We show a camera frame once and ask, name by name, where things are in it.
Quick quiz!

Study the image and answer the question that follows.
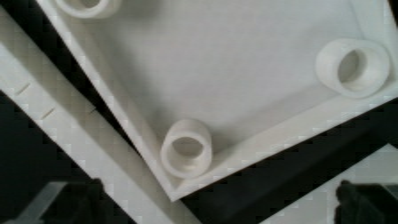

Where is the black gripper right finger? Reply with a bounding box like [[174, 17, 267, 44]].
[[334, 180, 398, 224]]

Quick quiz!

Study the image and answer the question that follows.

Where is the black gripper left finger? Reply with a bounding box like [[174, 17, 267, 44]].
[[11, 181, 108, 224]]

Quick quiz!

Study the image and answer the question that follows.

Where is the white square tabletop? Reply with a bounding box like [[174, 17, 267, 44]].
[[37, 0, 398, 199]]

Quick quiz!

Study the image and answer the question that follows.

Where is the white U-shaped obstacle fence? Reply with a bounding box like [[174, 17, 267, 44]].
[[0, 7, 201, 224]]

